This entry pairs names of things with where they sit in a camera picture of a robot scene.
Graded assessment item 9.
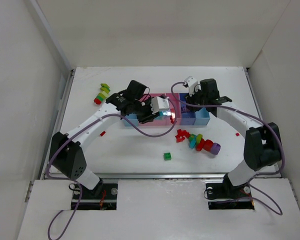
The large pink bin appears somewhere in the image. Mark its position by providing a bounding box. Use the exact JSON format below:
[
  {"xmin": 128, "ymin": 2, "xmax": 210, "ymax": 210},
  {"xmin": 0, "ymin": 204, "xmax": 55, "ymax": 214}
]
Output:
[{"xmin": 140, "ymin": 93, "xmax": 168, "ymax": 125}]

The red lego plate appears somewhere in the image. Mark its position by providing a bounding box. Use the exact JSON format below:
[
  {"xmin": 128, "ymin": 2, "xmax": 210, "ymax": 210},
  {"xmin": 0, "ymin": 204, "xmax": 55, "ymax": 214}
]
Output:
[{"xmin": 169, "ymin": 112, "xmax": 178, "ymax": 124}]

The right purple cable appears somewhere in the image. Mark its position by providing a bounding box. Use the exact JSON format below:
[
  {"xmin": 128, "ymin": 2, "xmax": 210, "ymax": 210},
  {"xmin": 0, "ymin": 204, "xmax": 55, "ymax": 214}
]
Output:
[{"xmin": 170, "ymin": 80, "xmax": 287, "ymax": 216}]

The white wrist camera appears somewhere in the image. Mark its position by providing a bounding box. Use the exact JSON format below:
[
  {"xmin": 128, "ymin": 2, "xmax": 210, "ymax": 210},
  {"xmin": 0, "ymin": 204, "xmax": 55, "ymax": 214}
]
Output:
[
  {"xmin": 184, "ymin": 76, "xmax": 201, "ymax": 97},
  {"xmin": 150, "ymin": 96, "xmax": 170, "ymax": 114}
]

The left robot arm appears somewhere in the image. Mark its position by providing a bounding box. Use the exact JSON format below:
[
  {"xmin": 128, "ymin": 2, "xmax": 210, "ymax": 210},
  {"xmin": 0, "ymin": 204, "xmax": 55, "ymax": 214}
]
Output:
[{"xmin": 49, "ymin": 80, "xmax": 170, "ymax": 197}]

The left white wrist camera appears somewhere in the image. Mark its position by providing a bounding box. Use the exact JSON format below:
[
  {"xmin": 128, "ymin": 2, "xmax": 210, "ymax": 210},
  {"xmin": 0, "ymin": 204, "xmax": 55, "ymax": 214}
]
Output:
[{"xmin": 150, "ymin": 96, "xmax": 170, "ymax": 114}]

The small green lego brick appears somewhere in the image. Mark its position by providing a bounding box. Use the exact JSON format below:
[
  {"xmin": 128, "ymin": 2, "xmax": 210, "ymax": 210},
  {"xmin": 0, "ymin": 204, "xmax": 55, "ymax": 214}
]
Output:
[{"xmin": 163, "ymin": 152, "xmax": 172, "ymax": 161}]

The purple blue bin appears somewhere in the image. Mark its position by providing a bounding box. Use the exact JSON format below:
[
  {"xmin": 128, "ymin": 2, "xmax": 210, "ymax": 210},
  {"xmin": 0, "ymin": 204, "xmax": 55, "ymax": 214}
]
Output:
[{"xmin": 180, "ymin": 103, "xmax": 195, "ymax": 126}]

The left light blue bin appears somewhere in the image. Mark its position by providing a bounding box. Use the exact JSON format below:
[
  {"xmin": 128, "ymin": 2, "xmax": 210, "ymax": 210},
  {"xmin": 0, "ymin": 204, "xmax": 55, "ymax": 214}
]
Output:
[{"xmin": 121, "ymin": 114, "xmax": 139, "ymax": 128}]

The multicolour lego chain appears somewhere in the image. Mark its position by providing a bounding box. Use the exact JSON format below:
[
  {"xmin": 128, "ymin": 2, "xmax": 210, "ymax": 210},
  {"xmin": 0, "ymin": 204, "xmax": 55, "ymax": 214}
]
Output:
[{"xmin": 187, "ymin": 133, "xmax": 221, "ymax": 156}]

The purple lego plate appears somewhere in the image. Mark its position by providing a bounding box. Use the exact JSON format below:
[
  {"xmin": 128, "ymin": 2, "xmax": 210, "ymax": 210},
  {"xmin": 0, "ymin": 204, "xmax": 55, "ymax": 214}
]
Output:
[{"xmin": 180, "ymin": 105, "xmax": 190, "ymax": 114}]

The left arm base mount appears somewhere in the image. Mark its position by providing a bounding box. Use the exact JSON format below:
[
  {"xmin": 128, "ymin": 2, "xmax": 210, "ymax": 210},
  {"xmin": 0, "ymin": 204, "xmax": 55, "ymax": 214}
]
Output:
[{"xmin": 77, "ymin": 183, "xmax": 118, "ymax": 211}]

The teal lego brick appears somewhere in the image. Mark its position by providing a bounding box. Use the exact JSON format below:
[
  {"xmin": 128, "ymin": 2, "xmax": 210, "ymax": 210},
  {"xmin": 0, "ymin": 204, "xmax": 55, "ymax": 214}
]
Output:
[{"xmin": 159, "ymin": 111, "xmax": 172, "ymax": 118}]

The aluminium rail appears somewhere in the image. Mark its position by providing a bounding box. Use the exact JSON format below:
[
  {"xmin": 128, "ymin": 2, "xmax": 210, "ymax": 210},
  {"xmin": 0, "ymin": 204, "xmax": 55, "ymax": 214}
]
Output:
[{"xmin": 96, "ymin": 173, "xmax": 225, "ymax": 180}]

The green yellow red lego stack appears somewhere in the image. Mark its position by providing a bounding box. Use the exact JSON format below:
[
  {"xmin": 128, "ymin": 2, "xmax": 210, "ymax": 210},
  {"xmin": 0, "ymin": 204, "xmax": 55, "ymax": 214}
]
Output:
[{"xmin": 94, "ymin": 83, "xmax": 111, "ymax": 105}]

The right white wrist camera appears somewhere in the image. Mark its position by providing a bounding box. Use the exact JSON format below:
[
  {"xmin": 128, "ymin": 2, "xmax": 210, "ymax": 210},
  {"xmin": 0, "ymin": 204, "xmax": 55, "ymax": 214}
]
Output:
[{"xmin": 184, "ymin": 76, "xmax": 201, "ymax": 97}]

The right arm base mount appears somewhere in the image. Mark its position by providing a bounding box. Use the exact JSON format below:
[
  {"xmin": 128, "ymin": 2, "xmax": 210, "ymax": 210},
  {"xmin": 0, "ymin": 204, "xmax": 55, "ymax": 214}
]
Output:
[{"xmin": 204, "ymin": 182, "xmax": 255, "ymax": 210}]

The purple cable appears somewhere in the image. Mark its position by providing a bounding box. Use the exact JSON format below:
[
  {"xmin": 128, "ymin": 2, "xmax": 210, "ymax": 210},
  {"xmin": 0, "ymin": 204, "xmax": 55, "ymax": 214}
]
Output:
[
  {"xmin": 170, "ymin": 80, "xmax": 287, "ymax": 216},
  {"xmin": 45, "ymin": 98, "xmax": 177, "ymax": 240}
]

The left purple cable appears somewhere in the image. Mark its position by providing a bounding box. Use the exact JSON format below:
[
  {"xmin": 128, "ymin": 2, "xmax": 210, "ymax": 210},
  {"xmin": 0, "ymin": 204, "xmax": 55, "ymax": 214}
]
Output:
[{"xmin": 45, "ymin": 98, "xmax": 177, "ymax": 240}]

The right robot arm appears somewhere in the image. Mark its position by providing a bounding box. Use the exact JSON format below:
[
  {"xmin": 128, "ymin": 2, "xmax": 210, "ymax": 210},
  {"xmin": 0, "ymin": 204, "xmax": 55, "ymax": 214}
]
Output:
[{"xmin": 183, "ymin": 76, "xmax": 283, "ymax": 199}]

